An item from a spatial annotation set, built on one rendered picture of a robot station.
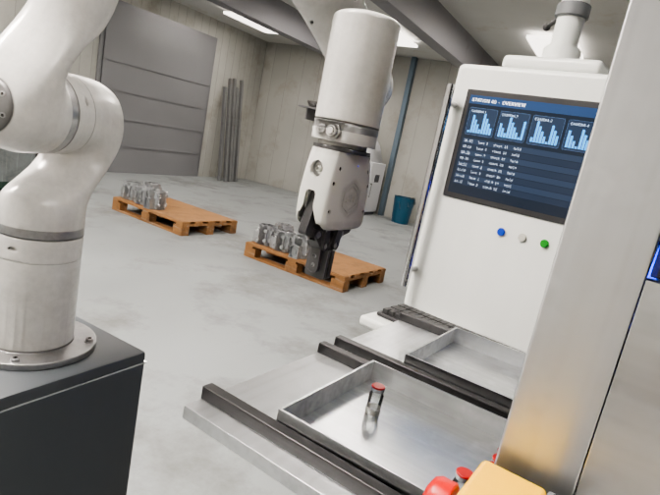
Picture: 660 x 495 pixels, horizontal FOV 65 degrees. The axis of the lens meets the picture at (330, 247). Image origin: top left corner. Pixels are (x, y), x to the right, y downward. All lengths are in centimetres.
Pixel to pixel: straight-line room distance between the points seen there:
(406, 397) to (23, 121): 68
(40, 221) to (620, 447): 74
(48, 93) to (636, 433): 74
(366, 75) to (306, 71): 1105
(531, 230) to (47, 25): 118
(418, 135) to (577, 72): 888
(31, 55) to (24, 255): 27
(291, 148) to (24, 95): 1095
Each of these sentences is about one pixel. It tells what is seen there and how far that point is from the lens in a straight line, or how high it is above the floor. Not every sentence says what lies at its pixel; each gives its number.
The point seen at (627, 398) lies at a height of 112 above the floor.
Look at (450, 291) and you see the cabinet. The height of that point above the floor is 90.
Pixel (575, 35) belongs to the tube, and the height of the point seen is 165.
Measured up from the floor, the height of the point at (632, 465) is 107.
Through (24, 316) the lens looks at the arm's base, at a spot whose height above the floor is 93.
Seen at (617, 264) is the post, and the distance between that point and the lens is 45.
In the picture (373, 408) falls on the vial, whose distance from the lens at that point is 81.
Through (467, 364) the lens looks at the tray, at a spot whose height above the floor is 88.
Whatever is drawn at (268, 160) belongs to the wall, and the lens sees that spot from 1198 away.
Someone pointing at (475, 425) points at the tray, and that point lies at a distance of 87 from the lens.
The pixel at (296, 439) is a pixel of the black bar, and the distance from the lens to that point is 69.
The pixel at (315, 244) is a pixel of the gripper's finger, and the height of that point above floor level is 113.
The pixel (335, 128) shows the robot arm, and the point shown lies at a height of 128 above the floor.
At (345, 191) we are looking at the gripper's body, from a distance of 66.
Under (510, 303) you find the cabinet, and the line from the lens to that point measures 153.
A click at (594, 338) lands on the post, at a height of 116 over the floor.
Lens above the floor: 126
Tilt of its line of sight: 12 degrees down
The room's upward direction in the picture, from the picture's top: 11 degrees clockwise
